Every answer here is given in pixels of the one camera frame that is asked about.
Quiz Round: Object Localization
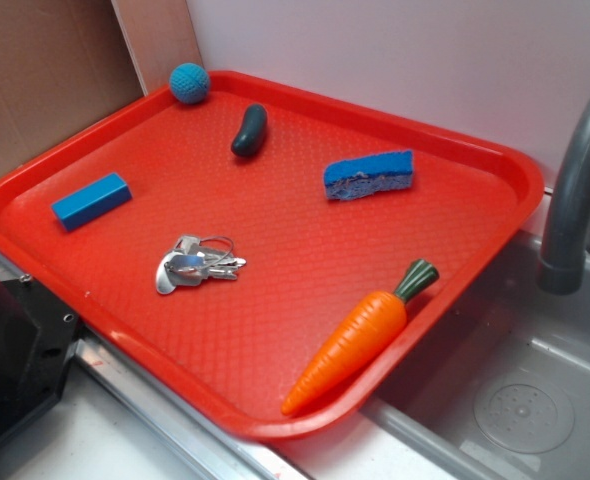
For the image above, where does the blue knitted ball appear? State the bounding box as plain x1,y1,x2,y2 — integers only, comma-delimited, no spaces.
169,63,211,104

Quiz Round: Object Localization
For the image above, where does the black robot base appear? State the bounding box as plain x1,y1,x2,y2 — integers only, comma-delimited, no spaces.
0,279,79,445

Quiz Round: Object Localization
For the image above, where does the brown cardboard panel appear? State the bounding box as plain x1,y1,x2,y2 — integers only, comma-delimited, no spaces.
0,1,202,178

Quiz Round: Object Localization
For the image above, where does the red plastic tray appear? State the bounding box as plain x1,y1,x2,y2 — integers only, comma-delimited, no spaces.
0,72,544,440

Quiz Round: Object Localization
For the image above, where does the blue sponge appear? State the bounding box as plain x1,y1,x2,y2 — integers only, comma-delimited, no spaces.
323,150,414,201

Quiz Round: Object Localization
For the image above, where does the dark green toy pickle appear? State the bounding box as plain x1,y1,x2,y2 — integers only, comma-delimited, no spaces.
231,104,268,158

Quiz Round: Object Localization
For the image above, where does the silver key bunch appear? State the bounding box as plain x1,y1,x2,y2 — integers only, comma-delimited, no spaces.
155,235,247,295

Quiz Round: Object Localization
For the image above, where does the orange toy carrot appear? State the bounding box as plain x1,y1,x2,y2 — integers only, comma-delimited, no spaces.
281,259,440,416

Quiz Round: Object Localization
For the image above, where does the blue rectangular block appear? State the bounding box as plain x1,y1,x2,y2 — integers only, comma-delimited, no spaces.
51,173,132,232

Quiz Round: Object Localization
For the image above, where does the grey faucet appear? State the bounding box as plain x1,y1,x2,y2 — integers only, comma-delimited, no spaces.
537,100,590,295

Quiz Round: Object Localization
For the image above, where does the grey plastic sink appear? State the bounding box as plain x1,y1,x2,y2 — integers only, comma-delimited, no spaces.
363,234,590,479

